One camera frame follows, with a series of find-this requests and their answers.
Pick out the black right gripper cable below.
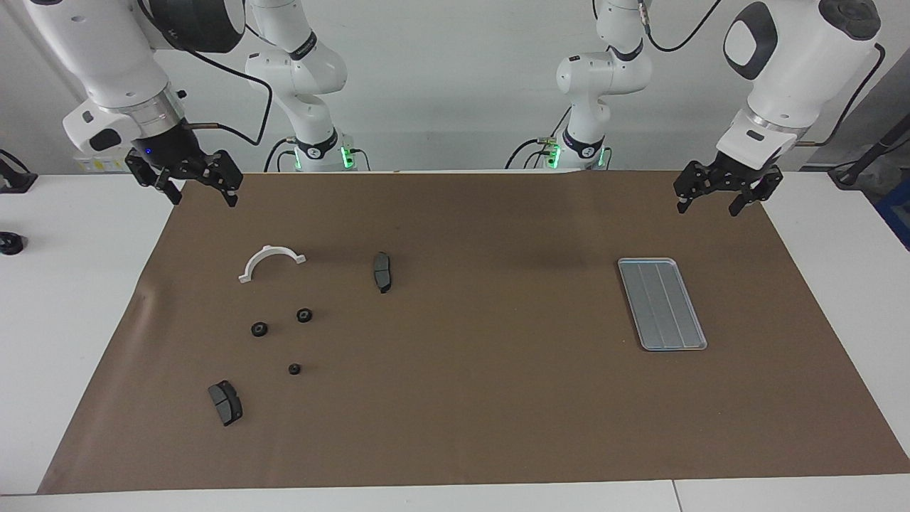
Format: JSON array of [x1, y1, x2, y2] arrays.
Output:
[[139, 0, 274, 146]]

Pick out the brown paper mat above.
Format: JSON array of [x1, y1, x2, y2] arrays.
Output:
[[37, 169, 910, 495]]

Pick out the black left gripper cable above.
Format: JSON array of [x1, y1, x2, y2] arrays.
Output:
[[636, 0, 886, 148]]

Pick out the white curved plastic bracket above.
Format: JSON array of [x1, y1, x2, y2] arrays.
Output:
[[237, 244, 308, 284]]

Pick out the silver metal tray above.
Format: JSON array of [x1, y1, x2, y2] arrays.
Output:
[[617, 257, 709, 352]]

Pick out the white wall socket box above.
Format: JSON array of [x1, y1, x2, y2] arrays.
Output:
[[75, 153, 136, 174]]

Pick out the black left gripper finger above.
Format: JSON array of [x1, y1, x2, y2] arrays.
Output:
[[728, 166, 784, 218], [673, 161, 712, 215]]

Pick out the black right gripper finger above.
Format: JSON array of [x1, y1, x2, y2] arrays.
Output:
[[125, 149, 183, 206], [201, 150, 244, 208]]

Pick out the blue crate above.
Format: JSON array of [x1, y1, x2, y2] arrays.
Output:
[[874, 178, 910, 250]]

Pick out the black base cable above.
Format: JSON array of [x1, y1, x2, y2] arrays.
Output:
[[264, 137, 299, 173], [505, 107, 573, 170]]

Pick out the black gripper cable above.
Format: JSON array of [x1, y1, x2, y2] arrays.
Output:
[[139, 0, 274, 146], [636, 0, 886, 148]]

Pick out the black table clamp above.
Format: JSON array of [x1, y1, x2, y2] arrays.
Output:
[[0, 149, 38, 194]]

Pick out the black stand pole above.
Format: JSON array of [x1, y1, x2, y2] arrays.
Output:
[[828, 114, 910, 189]]

